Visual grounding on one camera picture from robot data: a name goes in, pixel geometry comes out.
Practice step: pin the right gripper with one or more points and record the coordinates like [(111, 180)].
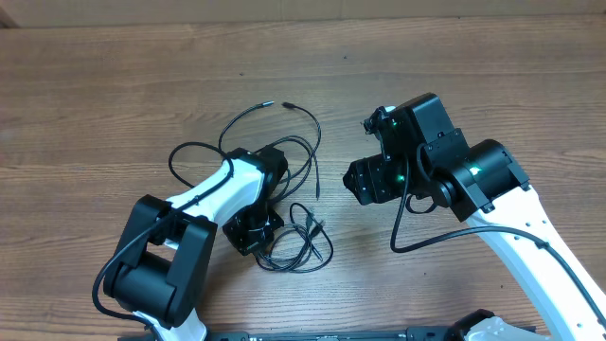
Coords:
[(371, 180)]

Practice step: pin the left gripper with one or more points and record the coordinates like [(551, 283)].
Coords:
[(246, 243)]

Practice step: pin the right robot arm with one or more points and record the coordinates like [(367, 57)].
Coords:
[(423, 155)]

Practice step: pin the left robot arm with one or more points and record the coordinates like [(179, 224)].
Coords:
[(158, 269)]

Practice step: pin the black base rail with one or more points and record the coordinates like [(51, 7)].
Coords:
[(424, 333)]

